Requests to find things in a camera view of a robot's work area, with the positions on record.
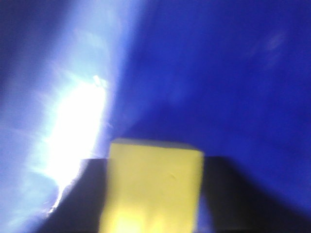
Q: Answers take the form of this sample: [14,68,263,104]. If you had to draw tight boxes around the yellow foam block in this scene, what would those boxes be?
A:
[99,138,204,233]

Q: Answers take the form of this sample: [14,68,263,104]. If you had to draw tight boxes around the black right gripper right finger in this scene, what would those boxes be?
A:
[195,156,311,233]

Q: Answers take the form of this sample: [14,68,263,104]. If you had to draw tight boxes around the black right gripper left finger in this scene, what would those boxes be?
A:
[37,159,108,233]

